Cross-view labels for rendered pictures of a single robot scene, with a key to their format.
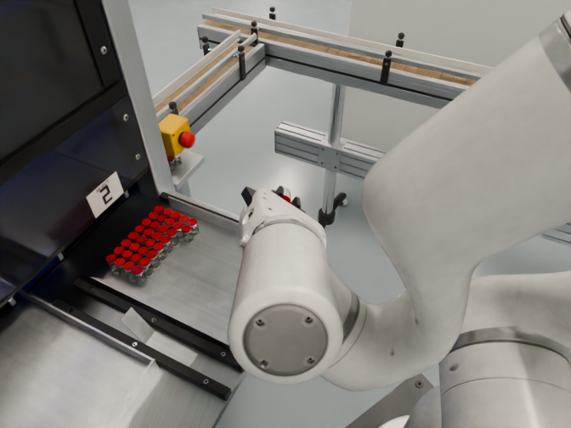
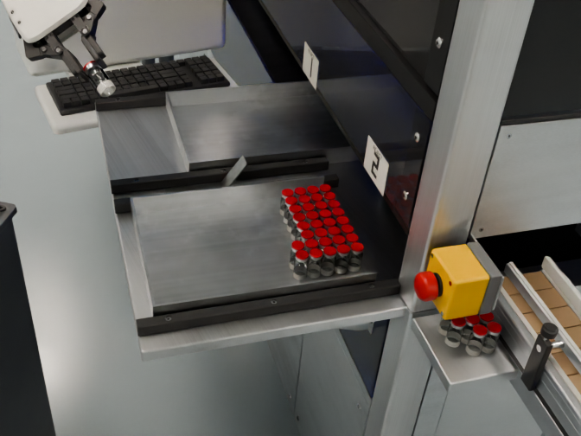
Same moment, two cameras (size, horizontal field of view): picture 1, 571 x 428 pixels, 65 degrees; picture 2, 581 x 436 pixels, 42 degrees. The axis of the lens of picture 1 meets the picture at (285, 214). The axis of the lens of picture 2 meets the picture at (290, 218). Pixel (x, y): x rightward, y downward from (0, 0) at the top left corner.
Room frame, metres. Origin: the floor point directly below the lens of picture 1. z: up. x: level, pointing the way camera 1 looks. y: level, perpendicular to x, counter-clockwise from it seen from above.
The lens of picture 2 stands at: (1.25, -0.44, 1.68)
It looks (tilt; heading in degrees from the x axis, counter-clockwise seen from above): 38 degrees down; 134
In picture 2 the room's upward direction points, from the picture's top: 5 degrees clockwise
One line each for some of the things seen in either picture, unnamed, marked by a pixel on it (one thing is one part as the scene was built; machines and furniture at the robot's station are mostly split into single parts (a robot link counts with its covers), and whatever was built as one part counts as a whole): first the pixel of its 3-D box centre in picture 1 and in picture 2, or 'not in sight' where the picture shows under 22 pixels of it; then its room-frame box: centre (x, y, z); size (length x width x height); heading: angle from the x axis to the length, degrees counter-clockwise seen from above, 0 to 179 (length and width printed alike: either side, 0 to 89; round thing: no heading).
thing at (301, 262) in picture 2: (194, 228); (301, 265); (0.66, 0.21, 0.90); 0.02 x 0.02 x 0.05
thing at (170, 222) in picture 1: (155, 245); (313, 229); (0.61, 0.28, 0.90); 0.18 x 0.02 x 0.05; 153
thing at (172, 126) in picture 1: (171, 134); (460, 280); (0.89, 0.28, 1.00); 0.08 x 0.07 x 0.07; 63
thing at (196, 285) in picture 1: (198, 266); (247, 241); (0.56, 0.18, 0.90); 0.34 x 0.26 x 0.04; 63
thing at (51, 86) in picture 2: not in sight; (139, 81); (-0.10, 0.42, 0.82); 0.40 x 0.14 x 0.02; 74
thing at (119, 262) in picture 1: (147, 242); (326, 227); (0.62, 0.30, 0.90); 0.18 x 0.02 x 0.05; 153
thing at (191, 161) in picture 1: (170, 165); (472, 345); (0.92, 0.31, 0.87); 0.14 x 0.13 x 0.02; 63
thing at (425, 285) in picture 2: (186, 139); (430, 285); (0.87, 0.24, 0.99); 0.04 x 0.04 x 0.04; 63
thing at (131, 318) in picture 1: (159, 337); (206, 176); (0.39, 0.23, 0.91); 0.14 x 0.03 x 0.06; 62
